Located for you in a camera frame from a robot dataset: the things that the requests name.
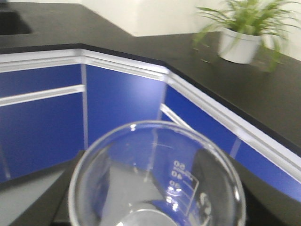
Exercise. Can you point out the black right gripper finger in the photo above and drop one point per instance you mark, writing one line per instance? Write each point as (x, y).
(217, 197)

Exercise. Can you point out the clear glass beaker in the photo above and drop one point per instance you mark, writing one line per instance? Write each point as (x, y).
(140, 174)

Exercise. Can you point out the blue lab bench cabinet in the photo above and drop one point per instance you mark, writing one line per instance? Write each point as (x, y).
(53, 103)

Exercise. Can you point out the black bench sink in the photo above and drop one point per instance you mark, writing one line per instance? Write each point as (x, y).
(11, 23)

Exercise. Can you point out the white plant pot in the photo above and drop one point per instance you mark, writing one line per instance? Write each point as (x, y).
(237, 47)

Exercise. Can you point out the green potted plant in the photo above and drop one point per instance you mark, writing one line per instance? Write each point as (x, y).
(270, 19)

